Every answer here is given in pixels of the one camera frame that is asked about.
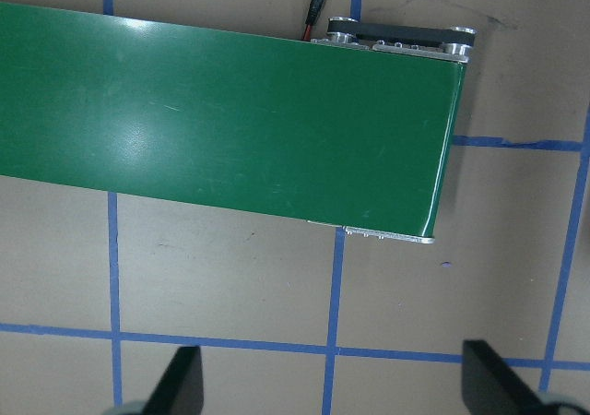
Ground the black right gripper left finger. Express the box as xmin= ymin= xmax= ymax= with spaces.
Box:
xmin=142 ymin=346 xmax=205 ymax=415

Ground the red black motor cable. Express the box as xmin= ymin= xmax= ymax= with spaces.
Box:
xmin=302 ymin=0 xmax=336 ymax=42

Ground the green conveyor belt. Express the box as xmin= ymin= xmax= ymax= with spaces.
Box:
xmin=1 ymin=3 xmax=473 ymax=243

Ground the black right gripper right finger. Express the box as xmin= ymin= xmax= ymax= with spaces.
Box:
xmin=462 ymin=340 xmax=549 ymax=415

